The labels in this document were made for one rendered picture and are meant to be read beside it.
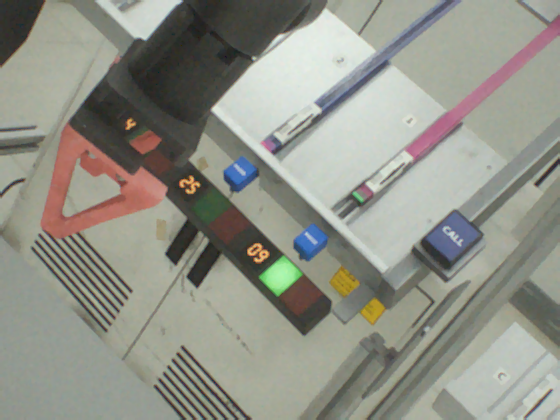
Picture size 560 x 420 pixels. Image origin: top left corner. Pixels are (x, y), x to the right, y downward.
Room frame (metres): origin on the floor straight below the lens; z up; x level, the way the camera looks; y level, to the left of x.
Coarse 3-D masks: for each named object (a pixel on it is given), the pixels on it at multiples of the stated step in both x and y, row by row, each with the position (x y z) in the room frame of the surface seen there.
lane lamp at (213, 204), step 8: (208, 192) 0.90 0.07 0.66; (216, 192) 0.91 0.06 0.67; (200, 200) 0.89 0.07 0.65; (208, 200) 0.90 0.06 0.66; (216, 200) 0.90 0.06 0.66; (224, 200) 0.90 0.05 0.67; (192, 208) 0.89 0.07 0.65; (200, 208) 0.89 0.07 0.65; (208, 208) 0.89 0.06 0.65; (216, 208) 0.89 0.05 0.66; (224, 208) 0.89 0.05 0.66; (200, 216) 0.88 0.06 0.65; (208, 216) 0.88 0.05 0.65; (216, 216) 0.89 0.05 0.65; (208, 224) 0.88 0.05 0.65
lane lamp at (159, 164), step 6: (150, 156) 0.92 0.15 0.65; (156, 156) 0.92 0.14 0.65; (162, 156) 0.92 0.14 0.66; (150, 162) 0.91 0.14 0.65; (156, 162) 0.92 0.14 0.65; (162, 162) 0.92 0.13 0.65; (168, 162) 0.92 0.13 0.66; (156, 168) 0.91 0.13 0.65; (162, 168) 0.91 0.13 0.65; (168, 168) 0.91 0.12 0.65
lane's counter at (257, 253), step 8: (256, 240) 0.88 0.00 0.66; (264, 240) 0.88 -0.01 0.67; (248, 248) 0.87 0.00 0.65; (256, 248) 0.87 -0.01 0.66; (264, 248) 0.87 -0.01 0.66; (272, 248) 0.87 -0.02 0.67; (248, 256) 0.86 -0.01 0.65; (256, 256) 0.86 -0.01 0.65; (264, 256) 0.86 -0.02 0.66; (272, 256) 0.87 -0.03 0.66; (256, 264) 0.86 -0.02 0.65; (264, 264) 0.86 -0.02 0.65
